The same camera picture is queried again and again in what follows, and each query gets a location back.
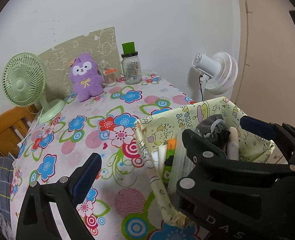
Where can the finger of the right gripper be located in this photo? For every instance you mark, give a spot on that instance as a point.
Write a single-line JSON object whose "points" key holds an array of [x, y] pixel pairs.
{"points": [[283, 135], [200, 151]]}

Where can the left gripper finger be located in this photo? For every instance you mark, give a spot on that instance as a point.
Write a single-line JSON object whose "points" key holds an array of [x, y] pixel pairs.
{"points": [[36, 219]]}

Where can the clear plastic bag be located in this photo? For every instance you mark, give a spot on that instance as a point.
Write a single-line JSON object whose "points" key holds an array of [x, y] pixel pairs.
{"points": [[181, 167]]}

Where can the dark grey drawstring pouch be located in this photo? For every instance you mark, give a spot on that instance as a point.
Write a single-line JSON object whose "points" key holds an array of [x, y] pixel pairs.
{"points": [[214, 130]]}

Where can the green orange packet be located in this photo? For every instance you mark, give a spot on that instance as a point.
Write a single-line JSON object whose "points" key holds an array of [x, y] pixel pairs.
{"points": [[170, 152]]}

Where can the floral tablecloth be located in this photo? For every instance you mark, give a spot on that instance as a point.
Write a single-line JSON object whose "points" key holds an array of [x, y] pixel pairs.
{"points": [[120, 203]]}

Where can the beige door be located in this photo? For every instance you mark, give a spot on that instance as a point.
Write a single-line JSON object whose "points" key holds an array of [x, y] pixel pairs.
{"points": [[265, 88]]}

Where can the grey plaid pillow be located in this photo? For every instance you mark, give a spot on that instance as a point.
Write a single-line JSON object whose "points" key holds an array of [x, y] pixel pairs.
{"points": [[6, 176]]}

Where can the white standing fan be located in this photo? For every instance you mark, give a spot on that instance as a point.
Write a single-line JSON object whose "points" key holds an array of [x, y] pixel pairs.
{"points": [[218, 73]]}

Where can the glass jar green lid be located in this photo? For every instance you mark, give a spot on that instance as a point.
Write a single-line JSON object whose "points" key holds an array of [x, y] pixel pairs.
{"points": [[130, 64]]}

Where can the purple plush toy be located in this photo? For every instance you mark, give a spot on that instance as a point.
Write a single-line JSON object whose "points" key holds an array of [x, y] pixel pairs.
{"points": [[86, 80]]}

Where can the toothpick holder orange lid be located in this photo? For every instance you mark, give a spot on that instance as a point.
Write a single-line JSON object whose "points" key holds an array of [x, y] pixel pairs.
{"points": [[110, 76]]}

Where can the green desk fan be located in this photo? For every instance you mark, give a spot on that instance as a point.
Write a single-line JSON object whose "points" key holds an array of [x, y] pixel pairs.
{"points": [[24, 84]]}

